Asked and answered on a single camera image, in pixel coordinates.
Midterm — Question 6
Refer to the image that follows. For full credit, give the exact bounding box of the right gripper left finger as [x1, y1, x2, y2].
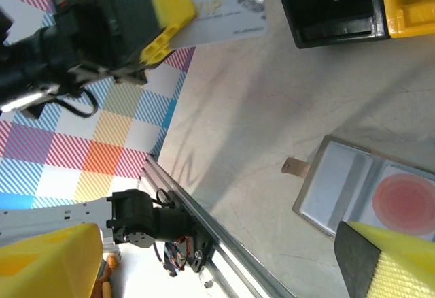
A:
[0, 222, 105, 298]

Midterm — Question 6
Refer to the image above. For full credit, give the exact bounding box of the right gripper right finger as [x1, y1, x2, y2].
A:
[334, 221, 435, 298]

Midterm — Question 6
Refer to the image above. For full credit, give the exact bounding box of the red circle card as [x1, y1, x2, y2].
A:
[359, 164, 435, 238]

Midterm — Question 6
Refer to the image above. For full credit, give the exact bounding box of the grey card holder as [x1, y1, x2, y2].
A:
[281, 134, 435, 244]

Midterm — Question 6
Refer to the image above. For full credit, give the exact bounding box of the black plastic bin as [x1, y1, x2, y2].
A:
[281, 0, 391, 50]

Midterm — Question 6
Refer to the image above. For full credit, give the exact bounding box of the yellow plastic bin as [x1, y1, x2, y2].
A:
[379, 0, 435, 39]

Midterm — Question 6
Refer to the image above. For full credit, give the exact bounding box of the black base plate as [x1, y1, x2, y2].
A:
[162, 233, 218, 277]

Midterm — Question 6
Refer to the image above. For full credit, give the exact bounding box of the long aluminium frame rail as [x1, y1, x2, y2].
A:
[139, 153, 296, 298]

